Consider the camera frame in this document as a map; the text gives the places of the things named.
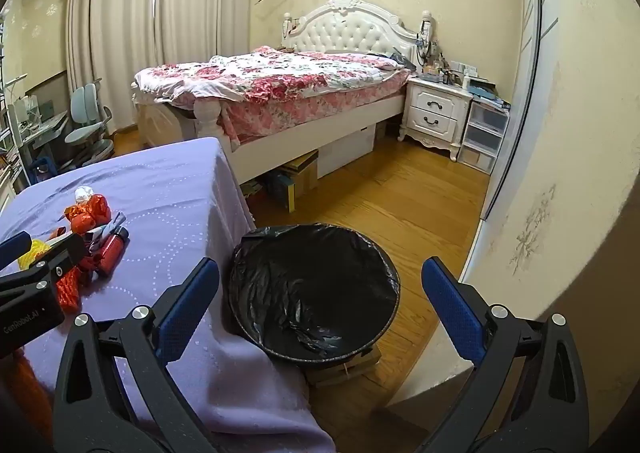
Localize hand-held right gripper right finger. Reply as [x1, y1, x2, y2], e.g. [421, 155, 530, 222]
[421, 257, 591, 453]

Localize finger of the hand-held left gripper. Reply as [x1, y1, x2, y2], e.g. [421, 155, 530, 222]
[0, 231, 88, 293]
[0, 231, 32, 266]

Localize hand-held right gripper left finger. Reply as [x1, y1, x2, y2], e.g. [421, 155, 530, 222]
[51, 257, 221, 453]

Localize yellow foam net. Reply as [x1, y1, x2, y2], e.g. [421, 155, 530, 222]
[17, 239, 51, 270]

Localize orange mesh net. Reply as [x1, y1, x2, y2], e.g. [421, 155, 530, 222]
[54, 253, 98, 311]

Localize small cylindrical tube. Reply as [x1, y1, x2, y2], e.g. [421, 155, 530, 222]
[95, 227, 130, 278]

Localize red-orange wrapper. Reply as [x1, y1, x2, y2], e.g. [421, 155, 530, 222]
[64, 193, 112, 234]

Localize grey white wrapper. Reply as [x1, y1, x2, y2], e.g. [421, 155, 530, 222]
[85, 212, 127, 246]

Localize round bin with black bag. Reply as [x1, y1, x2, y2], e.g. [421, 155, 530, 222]
[229, 222, 401, 366]

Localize blue stool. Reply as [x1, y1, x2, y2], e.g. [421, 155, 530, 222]
[30, 157, 57, 184]

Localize bookshelf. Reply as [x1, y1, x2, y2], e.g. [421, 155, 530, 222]
[0, 8, 26, 214]

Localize purple tablecloth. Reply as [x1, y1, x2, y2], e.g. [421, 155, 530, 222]
[0, 136, 336, 453]

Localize white study desk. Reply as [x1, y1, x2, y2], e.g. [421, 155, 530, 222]
[7, 96, 71, 179]

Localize light blue desk chair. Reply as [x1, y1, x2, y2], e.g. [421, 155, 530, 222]
[60, 82, 117, 166]

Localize blue yellow box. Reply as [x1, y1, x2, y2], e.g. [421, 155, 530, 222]
[257, 168, 296, 211]

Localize clear plastic drawer unit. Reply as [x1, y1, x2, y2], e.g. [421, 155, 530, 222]
[457, 98, 511, 174]

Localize brown cardboard box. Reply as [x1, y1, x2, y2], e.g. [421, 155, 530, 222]
[280, 149, 321, 194]

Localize white storage box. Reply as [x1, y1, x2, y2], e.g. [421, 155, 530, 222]
[317, 126, 377, 179]

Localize white nightstand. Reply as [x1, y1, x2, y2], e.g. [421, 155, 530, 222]
[397, 76, 473, 163]

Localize stack of books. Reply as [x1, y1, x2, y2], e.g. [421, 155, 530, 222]
[465, 78, 512, 111]

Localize white sliding wardrobe door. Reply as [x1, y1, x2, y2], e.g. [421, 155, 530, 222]
[480, 0, 561, 221]

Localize pile of nightstand clutter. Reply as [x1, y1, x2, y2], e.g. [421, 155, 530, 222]
[412, 10, 481, 86]

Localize dark blue cloth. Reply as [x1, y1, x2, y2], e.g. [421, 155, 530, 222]
[370, 49, 418, 71]

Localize floral quilt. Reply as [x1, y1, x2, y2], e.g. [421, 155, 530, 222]
[131, 46, 416, 144]

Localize bed with floral bedding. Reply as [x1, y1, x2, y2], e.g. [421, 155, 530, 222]
[132, 0, 436, 184]

